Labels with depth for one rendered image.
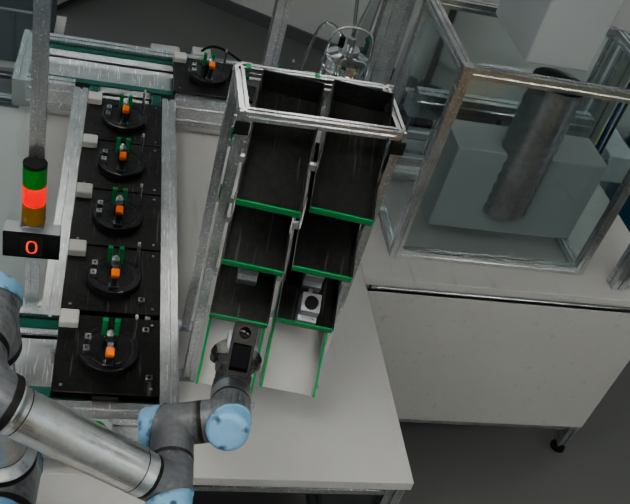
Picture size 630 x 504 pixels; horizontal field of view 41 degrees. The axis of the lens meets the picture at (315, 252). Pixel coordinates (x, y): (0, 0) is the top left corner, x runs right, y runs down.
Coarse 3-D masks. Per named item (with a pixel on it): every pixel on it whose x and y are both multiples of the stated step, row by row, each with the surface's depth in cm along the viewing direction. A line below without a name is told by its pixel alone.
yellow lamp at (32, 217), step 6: (24, 210) 182; (30, 210) 181; (36, 210) 182; (42, 210) 183; (24, 216) 183; (30, 216) 182; (36, 216) 183; (42, 216) 184; (24, 222) 184; (30, 222) 184; (36, 222) 184; (42, 222) 185
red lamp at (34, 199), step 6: (24, 192) 179; (30, 192) 178; (36, 192) 179; (42, 192) 180; (24, 198) 180; (30, 198) 179; (36, 198) 180; (42, 198) 181; (24, 204) 181; (30, 204) 180; (36, 204) 181; (42, 204) 182
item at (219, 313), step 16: (224, 272) 192; (224, 288) 190; (240, 288) 191; (256, 288) 192; (272, 288) 192; (224, 304) 189; (240, 304) 189; (256, 304) 190; (240, 320) 186; (256, 320) 189
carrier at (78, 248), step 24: (72, 240) 223; (72, 264) 220; (96, 264) 217; (120, 264) 216; (144, 264) 226; (72, 288) 213; (96, 288) 213; (120, 288) 215; (144, 288) 219; (96, 312) 210; (120, 312) 211; (144, 312) 213
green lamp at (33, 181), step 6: (24, 168) 175; (24, 174) 176; (30, 174) 175; (36, 174) 175; (42, 174) 176; (24, 180) 177; (30, 180) 176; (36, 180) 176; (42, 180) 177; (24, 186) 178; (30, 186) 177; (36, 186) 178; (42, 186) 178
